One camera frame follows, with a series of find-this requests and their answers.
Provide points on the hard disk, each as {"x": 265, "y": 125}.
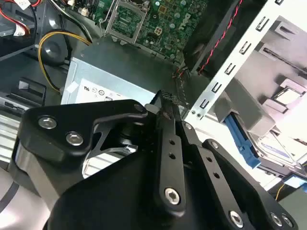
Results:
{"x": 239, "y": 136}

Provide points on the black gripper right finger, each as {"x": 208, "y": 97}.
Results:
{"x": 224, "y": 194}

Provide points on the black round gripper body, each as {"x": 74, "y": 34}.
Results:
{"x": 108, "y": 203}

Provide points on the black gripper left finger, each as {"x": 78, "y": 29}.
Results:
{"x": 108, "y": 107}

